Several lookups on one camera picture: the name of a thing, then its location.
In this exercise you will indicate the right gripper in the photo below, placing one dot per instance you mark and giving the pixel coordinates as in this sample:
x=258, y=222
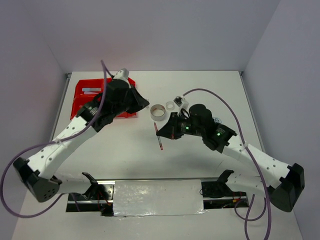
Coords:
x=170, y=129

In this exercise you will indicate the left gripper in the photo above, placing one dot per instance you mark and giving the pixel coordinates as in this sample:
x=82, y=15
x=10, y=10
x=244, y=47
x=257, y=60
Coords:
x=140, y=102

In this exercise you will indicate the red pen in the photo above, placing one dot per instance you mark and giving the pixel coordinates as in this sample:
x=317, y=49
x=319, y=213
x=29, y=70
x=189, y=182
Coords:
x=158, y=137

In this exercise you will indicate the pink highlighter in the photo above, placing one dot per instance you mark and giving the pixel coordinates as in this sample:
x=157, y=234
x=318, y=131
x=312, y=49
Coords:
x=90, y=93

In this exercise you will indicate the blue highlighter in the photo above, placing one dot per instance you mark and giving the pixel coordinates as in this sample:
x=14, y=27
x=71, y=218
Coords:
x=91, y=89

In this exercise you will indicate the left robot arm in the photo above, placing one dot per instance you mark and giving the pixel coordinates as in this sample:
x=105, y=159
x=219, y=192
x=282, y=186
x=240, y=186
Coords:
x=37, y=172

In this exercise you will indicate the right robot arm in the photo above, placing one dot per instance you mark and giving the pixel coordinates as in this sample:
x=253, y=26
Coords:
x=280, y=182

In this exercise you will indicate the large clear tape roll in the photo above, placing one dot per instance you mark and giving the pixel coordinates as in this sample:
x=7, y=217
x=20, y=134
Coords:
x=157, y=112

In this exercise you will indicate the small clear tape roll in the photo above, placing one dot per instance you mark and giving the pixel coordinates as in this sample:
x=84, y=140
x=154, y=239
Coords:
x=170, y=105

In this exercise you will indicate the blue round tub far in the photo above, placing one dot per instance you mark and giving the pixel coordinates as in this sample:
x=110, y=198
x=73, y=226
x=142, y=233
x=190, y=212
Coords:
x=217, y=120

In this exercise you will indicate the red compartment bin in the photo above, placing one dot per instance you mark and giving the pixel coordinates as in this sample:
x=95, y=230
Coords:
x=87, y=100

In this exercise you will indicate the silver foil sheet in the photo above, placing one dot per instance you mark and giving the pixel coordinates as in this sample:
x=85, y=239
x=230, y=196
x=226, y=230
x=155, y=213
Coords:
x=157, y=198

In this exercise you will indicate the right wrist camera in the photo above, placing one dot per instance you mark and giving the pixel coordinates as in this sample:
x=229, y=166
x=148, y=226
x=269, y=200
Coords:
x=181, y=102

